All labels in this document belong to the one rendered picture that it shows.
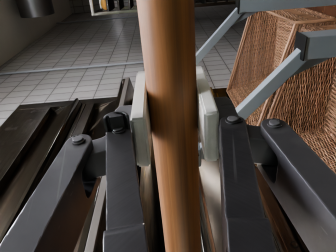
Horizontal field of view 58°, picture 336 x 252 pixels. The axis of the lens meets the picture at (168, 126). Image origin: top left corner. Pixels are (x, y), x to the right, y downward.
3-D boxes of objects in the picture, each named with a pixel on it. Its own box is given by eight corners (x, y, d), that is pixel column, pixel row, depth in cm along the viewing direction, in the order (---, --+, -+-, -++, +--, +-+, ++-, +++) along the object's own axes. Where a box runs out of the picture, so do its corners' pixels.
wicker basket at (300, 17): (318, 137, 127) (252, 142, 127) (272, 88, 177) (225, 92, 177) (340, 16, 104) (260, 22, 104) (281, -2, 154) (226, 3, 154)
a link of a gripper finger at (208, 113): (204, 113, 15) (219, 112, 15) (191, 66, 21) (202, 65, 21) (204, 162, 16) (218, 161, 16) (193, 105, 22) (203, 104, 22)
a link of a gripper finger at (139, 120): (151, 167, 16) (137, 168, 16) (151, 108, 22) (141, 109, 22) (144, 118, 15) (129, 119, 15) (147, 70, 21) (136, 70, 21)
